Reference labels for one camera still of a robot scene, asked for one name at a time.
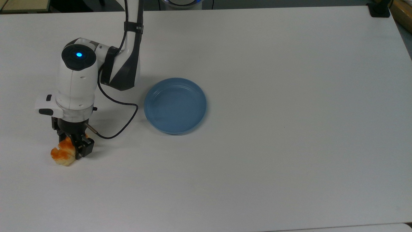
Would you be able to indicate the blue round plate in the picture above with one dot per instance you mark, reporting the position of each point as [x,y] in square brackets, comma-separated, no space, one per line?
[175,106]

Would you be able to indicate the light wooden board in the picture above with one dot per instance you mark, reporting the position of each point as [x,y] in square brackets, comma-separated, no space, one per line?
[403,14]

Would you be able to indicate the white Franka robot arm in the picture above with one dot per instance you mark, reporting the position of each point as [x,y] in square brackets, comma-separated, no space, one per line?
[75,83]

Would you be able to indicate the black corner clamp mount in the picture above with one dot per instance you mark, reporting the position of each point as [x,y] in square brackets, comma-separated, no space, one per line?
[379,10]

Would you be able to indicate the white adjoining table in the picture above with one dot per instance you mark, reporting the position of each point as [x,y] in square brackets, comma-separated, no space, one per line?
[354,228]

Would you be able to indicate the beige wooden desk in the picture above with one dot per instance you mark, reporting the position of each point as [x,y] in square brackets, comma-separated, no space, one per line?
[22,4]

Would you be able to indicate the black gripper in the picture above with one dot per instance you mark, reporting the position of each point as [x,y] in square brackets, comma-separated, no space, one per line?
[72,129]

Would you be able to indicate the orange glazed bread loaf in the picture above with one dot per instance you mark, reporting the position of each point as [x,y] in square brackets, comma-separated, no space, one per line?
[62,154]

